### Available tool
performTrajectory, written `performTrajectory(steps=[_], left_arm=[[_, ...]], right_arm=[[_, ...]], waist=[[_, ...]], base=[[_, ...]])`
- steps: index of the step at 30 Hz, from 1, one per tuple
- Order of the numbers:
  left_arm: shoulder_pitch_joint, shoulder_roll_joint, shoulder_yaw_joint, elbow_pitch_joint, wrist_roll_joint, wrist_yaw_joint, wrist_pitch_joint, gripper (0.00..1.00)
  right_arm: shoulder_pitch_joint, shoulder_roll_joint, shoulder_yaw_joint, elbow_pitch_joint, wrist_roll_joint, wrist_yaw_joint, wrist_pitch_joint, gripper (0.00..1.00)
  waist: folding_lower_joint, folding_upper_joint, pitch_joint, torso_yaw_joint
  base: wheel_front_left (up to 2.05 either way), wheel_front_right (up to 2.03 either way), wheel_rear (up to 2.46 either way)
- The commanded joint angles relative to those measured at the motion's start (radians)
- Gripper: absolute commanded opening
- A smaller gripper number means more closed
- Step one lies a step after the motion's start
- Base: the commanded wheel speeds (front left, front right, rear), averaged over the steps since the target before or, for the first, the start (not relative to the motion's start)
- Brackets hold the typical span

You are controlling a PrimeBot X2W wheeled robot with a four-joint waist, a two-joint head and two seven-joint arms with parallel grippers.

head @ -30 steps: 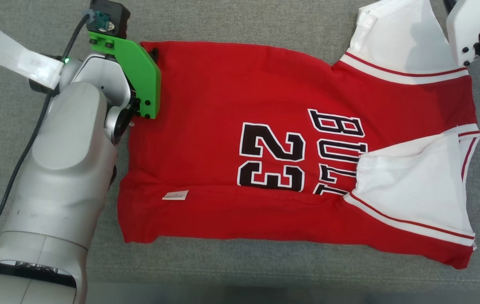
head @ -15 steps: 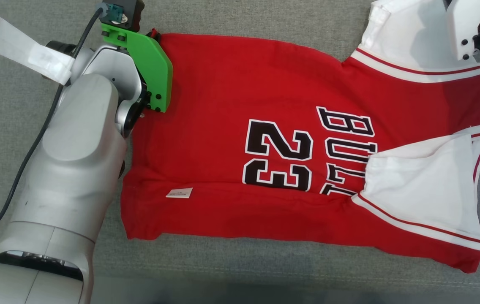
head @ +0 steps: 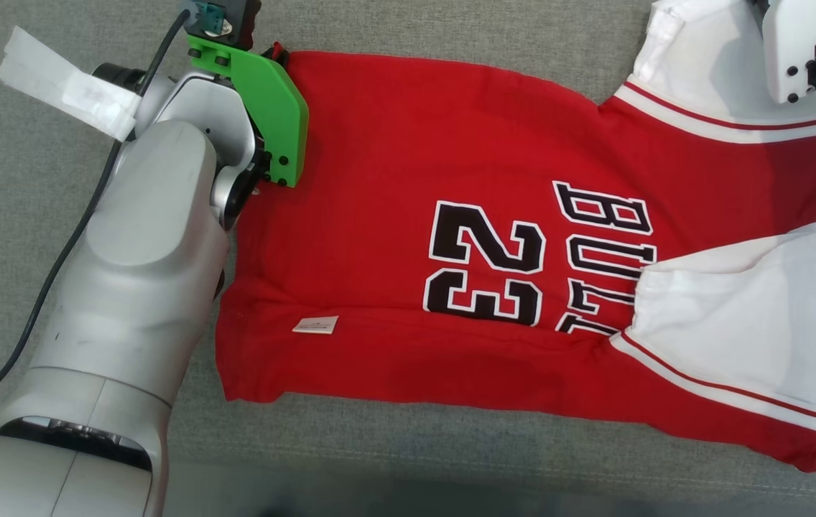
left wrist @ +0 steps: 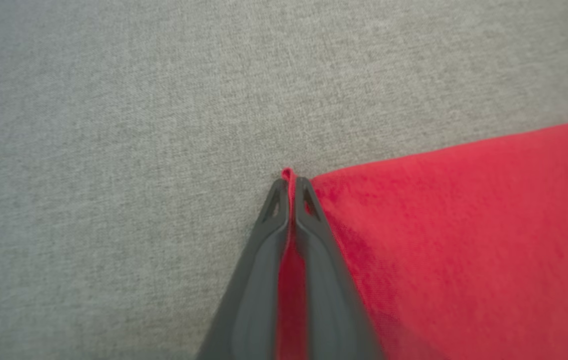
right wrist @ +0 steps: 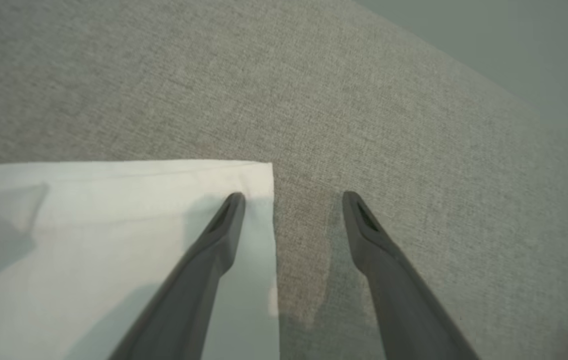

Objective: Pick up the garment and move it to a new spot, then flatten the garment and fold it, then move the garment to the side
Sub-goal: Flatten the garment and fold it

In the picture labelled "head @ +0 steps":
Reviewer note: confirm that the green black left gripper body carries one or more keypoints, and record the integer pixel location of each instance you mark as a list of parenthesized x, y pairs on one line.
[(275, 108)]

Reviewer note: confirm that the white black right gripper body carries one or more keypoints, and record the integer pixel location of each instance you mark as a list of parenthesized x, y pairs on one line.
[(792, 43)]

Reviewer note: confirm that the red white basketball jersey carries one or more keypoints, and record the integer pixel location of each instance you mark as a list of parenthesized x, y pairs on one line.
[(379, 179)]

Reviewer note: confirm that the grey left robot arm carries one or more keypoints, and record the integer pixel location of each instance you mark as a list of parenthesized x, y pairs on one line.
[(135, 287)]

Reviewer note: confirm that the white tape tag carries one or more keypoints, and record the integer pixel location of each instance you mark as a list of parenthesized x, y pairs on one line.
[(63, 82)]

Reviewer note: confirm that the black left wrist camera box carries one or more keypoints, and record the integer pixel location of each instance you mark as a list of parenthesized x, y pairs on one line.
[(225, 18)]

